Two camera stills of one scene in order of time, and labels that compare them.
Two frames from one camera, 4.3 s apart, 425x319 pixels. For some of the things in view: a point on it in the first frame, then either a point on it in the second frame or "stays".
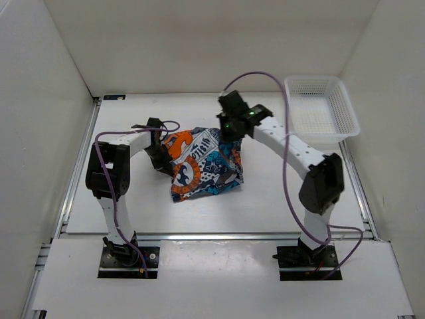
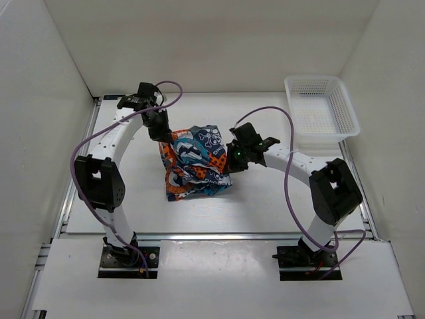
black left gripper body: [159, 156] to [157, 125]
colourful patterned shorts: [202, 162] stays
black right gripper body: [228, 131] to [238, 159]
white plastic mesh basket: [321, 111] stays
